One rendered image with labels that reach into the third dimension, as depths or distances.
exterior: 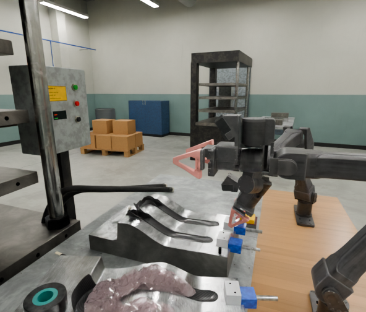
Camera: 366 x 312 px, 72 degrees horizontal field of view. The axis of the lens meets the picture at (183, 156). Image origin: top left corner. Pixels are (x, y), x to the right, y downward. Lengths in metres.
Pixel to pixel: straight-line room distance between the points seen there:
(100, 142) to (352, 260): 5.46
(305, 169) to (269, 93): 6.76
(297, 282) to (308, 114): 6.54
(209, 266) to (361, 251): 0.40
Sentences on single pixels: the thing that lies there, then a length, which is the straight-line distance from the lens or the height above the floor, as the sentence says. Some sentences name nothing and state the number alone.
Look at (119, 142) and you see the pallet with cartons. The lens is 5.56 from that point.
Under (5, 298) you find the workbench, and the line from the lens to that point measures 0.95.
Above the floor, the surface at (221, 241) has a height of 0.91.
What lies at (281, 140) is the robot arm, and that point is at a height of 1.19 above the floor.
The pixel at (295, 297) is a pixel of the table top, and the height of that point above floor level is 0.80.
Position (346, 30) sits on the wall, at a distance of 7.45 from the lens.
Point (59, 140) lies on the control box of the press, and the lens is 1.35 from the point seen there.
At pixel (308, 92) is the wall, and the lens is 7.28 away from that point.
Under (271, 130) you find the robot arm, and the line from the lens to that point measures 0.58.
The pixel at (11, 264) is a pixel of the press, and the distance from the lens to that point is 1.11.
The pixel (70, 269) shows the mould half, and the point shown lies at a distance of 0.77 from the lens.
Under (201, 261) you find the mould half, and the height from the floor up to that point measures 0.86.
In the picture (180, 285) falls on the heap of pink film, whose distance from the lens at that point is 0.70.
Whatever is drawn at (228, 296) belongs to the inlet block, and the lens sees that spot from 0.70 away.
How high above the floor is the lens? 1.36
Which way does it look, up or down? 14 degrees down
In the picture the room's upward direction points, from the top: straight up
